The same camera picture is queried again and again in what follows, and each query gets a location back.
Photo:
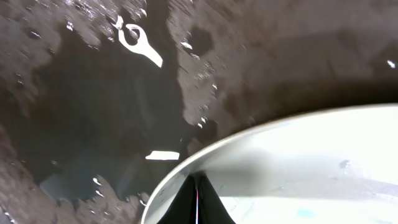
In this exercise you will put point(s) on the dark brown serving tray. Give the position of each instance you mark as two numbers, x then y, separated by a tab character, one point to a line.
90	88

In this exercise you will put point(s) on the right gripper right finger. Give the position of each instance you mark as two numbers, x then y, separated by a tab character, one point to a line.
210	207

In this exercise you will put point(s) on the white plate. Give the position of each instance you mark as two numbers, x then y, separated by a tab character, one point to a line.
330	166

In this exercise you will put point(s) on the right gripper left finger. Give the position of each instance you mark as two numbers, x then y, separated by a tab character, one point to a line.
182	210

